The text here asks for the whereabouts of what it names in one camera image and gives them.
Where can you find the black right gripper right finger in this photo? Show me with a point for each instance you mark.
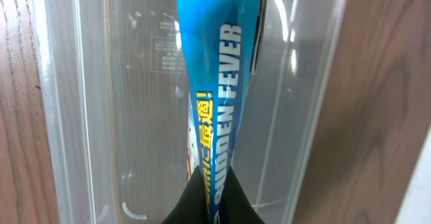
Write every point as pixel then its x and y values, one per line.
pixel 235 207

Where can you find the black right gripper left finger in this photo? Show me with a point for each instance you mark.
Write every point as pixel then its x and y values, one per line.
pixel 191 207

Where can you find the clear plastic container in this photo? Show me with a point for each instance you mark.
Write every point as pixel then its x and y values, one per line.
pixel 139 95

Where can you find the blue fever patch box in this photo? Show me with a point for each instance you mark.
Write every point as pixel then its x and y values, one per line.
pixel 219 39

